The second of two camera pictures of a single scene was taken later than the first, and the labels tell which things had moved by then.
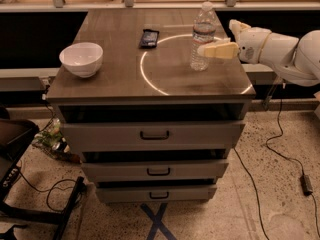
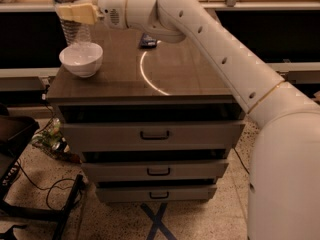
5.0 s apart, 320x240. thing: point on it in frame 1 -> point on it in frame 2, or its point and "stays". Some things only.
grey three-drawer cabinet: [148, 127] stays
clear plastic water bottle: [204, 31] -> [75, 32]
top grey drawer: [152, 134] stays
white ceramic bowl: [82, 58] stays
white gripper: [253, 45] -> [112, 10]
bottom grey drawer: [156, 194] stays
